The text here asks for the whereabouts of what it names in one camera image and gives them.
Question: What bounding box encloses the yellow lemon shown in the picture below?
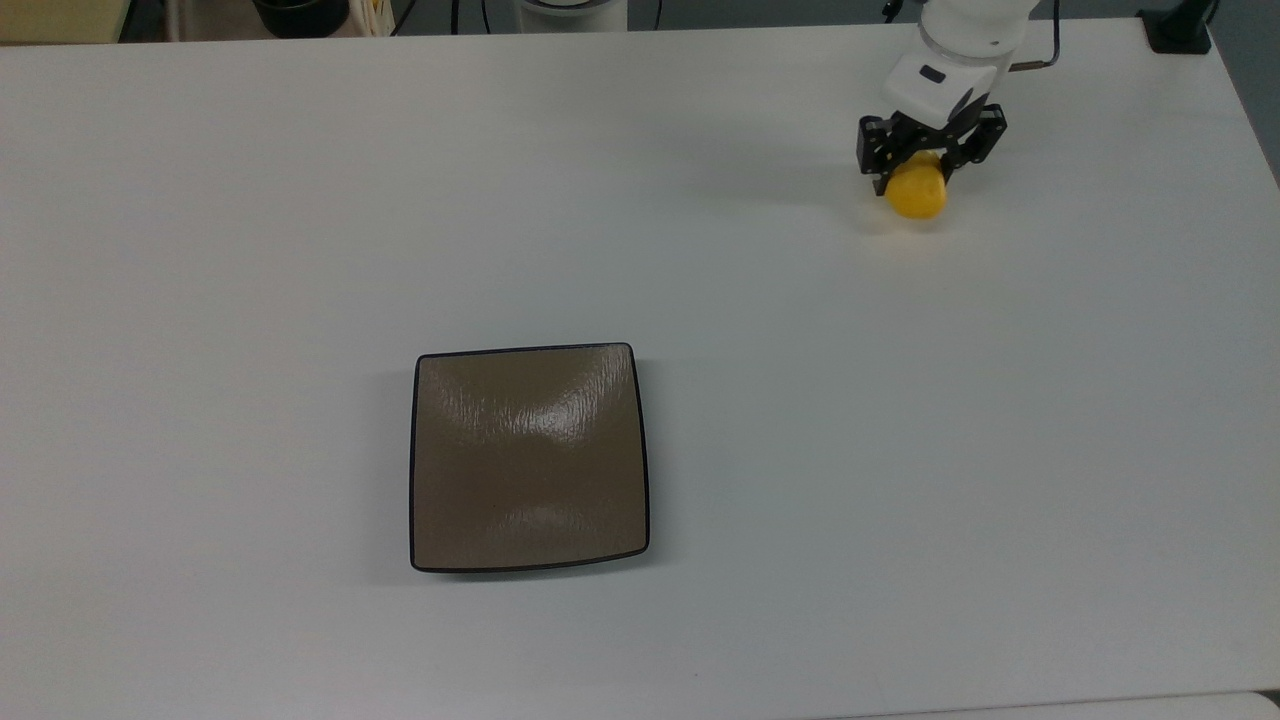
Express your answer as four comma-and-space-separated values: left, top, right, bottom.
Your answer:
884, 150, 949, 221

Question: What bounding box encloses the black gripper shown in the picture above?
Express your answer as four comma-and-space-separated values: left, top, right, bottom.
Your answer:
856, 100, 1009, 197

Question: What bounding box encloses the black camera stand clamp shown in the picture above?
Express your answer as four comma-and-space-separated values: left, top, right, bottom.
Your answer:
1138, 0, 1219, 55

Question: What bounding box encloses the square brown ceramic plate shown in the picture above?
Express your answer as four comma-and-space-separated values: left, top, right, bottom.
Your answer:
409, 342, 652, 575

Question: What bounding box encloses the tan cardboard box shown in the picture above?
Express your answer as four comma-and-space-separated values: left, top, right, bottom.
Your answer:
0, 0, 133, 46

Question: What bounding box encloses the black round bin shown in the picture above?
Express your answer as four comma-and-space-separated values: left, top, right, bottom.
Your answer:
252, 0, 351, 39

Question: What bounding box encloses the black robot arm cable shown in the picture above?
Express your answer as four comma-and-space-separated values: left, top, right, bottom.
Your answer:
1008, 0, 1063, 73

